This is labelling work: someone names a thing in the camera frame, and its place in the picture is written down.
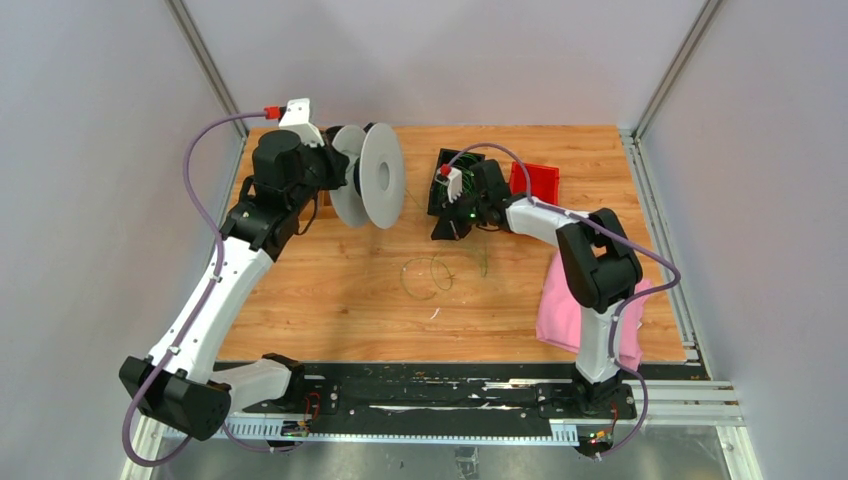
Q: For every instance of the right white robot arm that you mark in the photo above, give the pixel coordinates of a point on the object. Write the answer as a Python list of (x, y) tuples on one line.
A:
[(592, 274)]

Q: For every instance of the grey filament spool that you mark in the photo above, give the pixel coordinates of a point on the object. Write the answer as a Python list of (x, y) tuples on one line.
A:
[(375, 177)]

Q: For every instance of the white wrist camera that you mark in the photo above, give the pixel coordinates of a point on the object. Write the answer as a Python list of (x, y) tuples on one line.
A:
[(452, 183), (296, 118)]

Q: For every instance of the right aluminium frame rail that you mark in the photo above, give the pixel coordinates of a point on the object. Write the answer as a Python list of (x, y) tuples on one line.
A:
[(725, 419)]

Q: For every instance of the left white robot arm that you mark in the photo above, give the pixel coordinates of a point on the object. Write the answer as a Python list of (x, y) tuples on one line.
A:
[(176, 383)]

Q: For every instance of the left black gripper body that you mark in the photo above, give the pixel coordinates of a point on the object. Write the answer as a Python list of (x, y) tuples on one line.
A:
[(322, 171)]

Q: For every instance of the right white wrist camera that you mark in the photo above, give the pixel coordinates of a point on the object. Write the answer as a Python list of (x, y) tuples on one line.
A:
[(452, 183)]

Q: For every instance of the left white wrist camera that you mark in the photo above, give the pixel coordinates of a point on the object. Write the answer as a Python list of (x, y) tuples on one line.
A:
[(296, 118)]

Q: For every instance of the pink cloth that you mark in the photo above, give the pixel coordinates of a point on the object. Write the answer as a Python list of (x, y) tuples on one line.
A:
[(559, 318)]

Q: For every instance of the black plastic bin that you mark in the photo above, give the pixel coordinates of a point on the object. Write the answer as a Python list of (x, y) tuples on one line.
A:
[(464, 163)]

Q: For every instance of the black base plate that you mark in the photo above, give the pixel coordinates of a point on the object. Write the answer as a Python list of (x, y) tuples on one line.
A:
[(450, 400)]

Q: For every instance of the aluminium frame rail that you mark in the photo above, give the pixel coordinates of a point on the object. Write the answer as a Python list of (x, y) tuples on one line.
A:
[(725, 419), (234, 121)]

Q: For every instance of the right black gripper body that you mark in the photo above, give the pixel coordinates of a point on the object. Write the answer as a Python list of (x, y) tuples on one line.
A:
[(474, 209)]

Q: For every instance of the red plastic bin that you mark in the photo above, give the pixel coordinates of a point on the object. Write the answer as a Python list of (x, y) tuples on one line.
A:
[(544, 180)]

